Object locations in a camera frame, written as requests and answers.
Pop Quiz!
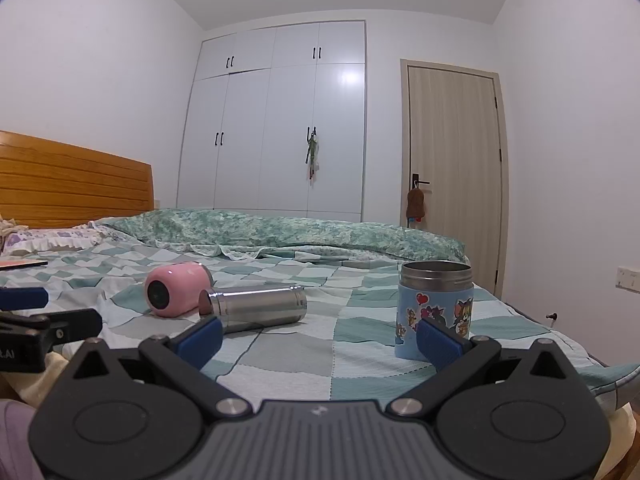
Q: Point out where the wooden headboard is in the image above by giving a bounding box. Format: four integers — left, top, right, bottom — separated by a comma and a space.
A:
0, 130, 155, 230

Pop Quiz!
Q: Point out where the blue cartoon print cup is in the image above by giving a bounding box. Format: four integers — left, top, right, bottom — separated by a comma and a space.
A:
394, 261, 474, 361

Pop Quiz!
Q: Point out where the white wardrobe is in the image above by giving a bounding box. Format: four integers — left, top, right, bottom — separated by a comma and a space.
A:
176, 20, 367, 224

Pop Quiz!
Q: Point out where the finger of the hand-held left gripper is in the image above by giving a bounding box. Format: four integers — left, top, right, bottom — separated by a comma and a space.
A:
0, 287, 50, 312
0, 308, 104, 349

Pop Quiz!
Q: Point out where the brown plush toy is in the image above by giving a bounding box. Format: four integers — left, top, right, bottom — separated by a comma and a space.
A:
405, 183, 426, 230

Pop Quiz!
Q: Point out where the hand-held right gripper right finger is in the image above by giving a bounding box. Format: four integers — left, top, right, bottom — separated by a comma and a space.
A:
390, 317, 576, 418

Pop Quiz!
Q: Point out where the beige wooden door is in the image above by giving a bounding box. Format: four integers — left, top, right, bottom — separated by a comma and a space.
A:
400, 58, 510, 299

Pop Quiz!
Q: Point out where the pink cup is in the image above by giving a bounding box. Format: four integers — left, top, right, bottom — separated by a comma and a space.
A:
144, 261, 214, 318

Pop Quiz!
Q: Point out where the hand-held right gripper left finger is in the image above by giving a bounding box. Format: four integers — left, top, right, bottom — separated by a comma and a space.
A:
62, 316, 253, 422

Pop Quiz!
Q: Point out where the green floral quilt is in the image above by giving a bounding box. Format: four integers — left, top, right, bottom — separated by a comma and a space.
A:
97, 208, 469, 264

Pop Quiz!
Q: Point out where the floral frilled pillow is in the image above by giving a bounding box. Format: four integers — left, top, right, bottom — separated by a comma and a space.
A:
0, 217, 117, 257

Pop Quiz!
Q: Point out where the thin flat book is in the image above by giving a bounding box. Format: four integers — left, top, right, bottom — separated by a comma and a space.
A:
0, 259, 49, 272

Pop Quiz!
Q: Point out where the stainless steel cup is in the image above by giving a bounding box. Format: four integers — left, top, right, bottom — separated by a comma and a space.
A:
199, 283, 308, 335

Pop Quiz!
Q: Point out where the person's purple clothing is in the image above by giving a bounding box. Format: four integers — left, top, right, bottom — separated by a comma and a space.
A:
0, 399, 47, 480

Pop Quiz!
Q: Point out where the green hanging ornament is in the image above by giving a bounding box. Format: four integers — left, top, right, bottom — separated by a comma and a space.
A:
303, 128, 321, 181

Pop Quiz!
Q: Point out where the white wall socket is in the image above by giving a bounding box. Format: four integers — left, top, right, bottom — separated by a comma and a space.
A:
615, 265, 640, 294

